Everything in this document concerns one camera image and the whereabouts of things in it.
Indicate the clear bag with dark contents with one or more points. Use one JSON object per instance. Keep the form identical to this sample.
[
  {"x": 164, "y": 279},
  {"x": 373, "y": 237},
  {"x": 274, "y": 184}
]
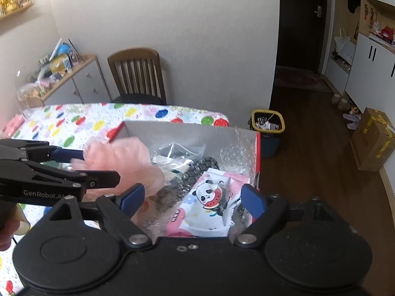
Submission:
[{"x": 176, "y": 155}]

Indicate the balloon print tablecloth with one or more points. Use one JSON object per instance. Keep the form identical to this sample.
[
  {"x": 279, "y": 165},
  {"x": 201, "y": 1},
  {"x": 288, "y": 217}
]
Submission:
[{"x": 61, "y": 120}]

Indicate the black patterned pouch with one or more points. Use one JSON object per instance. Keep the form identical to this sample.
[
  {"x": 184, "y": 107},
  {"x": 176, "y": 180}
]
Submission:
[{"x": 185, "y": 185}]

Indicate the black hanging bag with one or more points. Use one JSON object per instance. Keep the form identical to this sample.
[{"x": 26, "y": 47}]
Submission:
[{"x": 354, "y": 0}]

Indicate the purple slipper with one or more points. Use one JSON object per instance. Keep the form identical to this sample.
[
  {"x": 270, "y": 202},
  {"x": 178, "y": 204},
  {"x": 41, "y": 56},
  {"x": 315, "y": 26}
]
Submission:
[
  {"x": 351, "y": 116},
  {"x": 353, "y": 125}
]

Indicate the blue trash bin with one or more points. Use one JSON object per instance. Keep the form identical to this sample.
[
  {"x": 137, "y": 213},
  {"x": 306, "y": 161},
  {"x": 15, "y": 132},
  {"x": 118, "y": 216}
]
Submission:
[{"x": 268, "y": 145}]

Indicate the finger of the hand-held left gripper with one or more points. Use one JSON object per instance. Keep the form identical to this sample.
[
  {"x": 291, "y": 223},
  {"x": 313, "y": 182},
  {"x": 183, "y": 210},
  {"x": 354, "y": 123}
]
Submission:
[
  {"x": 31, "y": 151},
  {"x": 92, "y": 178}
]

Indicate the pink bath pouf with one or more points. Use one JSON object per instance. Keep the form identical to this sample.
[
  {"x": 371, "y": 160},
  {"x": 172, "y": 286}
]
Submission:
[{"x": 129, "y": 157}]

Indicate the wooden chair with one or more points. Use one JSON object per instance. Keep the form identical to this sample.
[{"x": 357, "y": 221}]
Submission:
[{"x": 132, "y": 55}]

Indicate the red shoe box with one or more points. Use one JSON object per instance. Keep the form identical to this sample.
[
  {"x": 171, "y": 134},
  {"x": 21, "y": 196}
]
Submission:
[{"x": 185, "y": 132}]

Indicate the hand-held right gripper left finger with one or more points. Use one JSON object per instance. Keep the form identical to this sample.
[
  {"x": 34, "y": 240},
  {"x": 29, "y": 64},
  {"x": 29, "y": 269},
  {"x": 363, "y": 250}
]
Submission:
[{"x": 132, "y": 199}]

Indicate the wooden wall shelf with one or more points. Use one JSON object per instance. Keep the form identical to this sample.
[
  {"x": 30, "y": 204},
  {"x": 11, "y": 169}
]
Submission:
[{"x": 18, "y": 11}]

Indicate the panda print packet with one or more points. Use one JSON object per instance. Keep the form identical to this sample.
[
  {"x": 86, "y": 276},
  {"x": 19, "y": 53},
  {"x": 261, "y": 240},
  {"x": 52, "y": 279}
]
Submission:
[{"x": 209, "y": 197}]

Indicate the white side cabinet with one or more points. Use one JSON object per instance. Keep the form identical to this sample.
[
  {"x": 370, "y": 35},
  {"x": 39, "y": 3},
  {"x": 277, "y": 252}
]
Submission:
[{"x": 86, "y": 83}]

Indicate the person's left hand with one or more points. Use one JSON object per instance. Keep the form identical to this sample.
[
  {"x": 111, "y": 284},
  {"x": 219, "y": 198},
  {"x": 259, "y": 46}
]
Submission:
[{"x": 9, "y": 228}]

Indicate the blue yellow toy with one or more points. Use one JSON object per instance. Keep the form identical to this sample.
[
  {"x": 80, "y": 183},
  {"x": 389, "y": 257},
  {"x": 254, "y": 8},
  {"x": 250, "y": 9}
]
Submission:
[{"x": 63, "y": 51}]

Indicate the white wood wall cabinet unit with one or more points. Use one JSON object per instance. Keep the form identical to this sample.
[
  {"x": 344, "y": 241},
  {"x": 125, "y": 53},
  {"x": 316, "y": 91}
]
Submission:
[{"x": 370, "y": 55}]

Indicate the dark door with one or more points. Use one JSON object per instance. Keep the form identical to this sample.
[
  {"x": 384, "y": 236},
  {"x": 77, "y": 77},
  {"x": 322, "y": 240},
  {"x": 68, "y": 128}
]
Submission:
[{"x": 296, "y": 30}]

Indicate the cardboard box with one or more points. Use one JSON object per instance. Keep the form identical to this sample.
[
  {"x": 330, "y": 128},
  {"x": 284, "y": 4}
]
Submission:
[{"x": 370, "y": 141}]

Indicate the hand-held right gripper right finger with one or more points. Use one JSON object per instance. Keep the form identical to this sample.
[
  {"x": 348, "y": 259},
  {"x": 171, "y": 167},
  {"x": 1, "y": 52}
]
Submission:
[{"x": 253, "y": 200}]

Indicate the dark patterned doormat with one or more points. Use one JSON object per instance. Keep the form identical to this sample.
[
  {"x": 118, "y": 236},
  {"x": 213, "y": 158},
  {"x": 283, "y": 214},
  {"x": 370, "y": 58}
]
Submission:
[{"x": 302, "y": 81}]

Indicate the white shopping bag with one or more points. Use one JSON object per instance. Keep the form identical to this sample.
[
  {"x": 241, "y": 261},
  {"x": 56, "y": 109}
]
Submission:
[{"x": 344, "y": 47}]

